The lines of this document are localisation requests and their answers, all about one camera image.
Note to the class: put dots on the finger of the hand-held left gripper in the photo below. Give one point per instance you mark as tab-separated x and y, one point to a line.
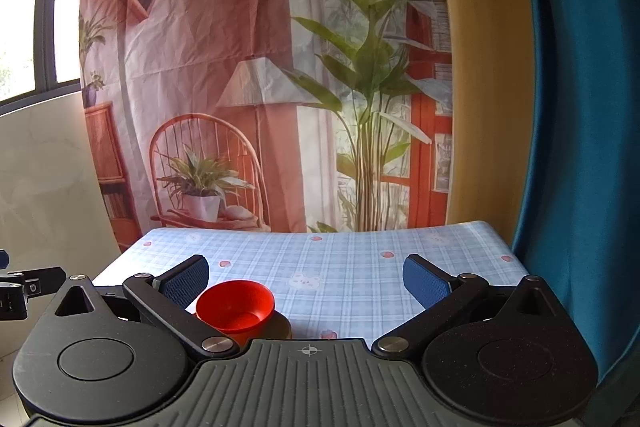
35	281
4	259

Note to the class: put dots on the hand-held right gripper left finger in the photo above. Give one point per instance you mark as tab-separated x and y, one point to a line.
187	281

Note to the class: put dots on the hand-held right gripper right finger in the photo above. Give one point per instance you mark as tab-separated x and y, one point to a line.
427	283

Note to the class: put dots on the red bowl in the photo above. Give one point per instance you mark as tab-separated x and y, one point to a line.
235	307

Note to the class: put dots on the brown plate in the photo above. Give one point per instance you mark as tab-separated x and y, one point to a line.
280	328

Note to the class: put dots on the blue checked tablecloth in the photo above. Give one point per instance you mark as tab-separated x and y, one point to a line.
340	267

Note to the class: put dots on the blue curtain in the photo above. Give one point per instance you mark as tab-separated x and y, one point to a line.
585	132

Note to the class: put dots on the printed backdrop cloth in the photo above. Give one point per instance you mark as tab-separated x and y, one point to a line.
225	57

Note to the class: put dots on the window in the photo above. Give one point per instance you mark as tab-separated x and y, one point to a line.
20	7

